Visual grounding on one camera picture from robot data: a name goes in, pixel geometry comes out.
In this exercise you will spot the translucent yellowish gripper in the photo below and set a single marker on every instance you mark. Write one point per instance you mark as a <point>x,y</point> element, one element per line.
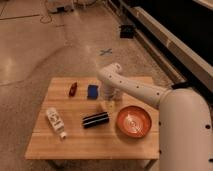
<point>108,106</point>

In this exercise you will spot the black white striped eraser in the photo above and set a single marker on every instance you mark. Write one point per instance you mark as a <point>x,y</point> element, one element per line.
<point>95,120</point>

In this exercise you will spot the orange patterned bowl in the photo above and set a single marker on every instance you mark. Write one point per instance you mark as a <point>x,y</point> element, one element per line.
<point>134,121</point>

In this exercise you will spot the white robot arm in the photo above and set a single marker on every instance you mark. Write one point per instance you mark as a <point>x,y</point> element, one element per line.
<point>186,130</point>

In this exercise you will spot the translucent plastic cup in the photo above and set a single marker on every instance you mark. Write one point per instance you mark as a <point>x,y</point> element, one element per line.
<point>118,95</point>

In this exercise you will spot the blue sponge block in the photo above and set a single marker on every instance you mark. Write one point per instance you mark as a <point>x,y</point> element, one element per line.
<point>92,92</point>

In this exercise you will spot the small red toy car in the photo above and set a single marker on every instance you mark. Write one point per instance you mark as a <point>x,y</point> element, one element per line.
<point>73,89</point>

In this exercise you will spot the wooden table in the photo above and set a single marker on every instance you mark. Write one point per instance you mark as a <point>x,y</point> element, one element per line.
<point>104,141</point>

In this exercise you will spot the white plastic bottle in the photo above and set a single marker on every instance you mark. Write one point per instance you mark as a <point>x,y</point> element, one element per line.
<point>56,122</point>

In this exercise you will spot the black box on floor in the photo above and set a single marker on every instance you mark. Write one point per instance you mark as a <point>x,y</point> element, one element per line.
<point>126,31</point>

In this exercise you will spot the white equipment base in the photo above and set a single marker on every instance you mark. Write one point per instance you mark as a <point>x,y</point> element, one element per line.
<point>54,6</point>

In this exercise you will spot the long metal rail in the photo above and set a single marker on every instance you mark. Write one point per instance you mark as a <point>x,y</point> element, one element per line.
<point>183,27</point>

